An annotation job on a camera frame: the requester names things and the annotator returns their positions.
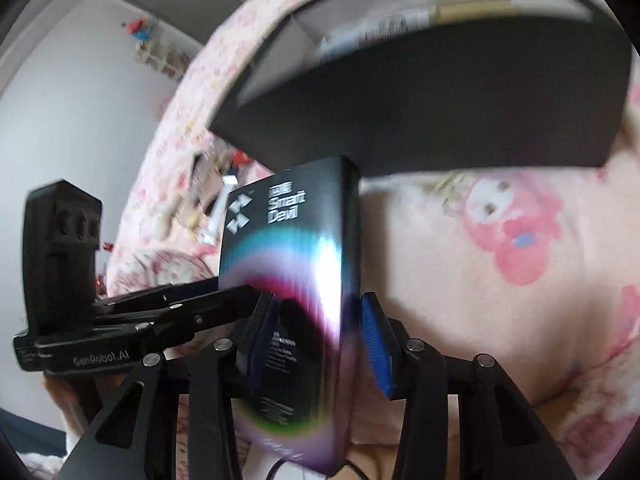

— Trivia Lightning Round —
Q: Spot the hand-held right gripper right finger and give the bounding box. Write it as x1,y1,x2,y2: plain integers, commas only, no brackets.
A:
359,291,588,480

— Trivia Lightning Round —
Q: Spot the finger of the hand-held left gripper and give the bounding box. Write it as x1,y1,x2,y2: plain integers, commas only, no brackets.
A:
95,285,258,346
97,278,221,314

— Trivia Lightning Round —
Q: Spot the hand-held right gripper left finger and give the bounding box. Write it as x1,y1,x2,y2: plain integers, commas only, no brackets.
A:
57,292,281,480

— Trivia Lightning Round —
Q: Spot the black iridescent box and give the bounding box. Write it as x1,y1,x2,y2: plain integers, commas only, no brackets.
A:
218,156,362,476

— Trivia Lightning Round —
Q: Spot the black storage box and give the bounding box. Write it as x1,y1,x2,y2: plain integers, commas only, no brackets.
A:
207,0,633,178

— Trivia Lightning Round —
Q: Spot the pink printed blanket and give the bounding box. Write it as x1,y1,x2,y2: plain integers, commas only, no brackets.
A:
107,0,640,471

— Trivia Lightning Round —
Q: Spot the dark blue cloth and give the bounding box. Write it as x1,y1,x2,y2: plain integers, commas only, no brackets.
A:
0,407,67,459

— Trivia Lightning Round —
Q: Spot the small toy shelf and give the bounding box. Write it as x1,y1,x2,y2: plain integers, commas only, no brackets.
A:
134,35,194,82

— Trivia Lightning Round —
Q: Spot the red blue toy figure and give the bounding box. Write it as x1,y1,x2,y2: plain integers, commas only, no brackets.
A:
121,16,154,42

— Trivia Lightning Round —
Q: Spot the black cable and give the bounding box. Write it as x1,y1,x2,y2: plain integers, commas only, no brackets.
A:
266,456,372,480

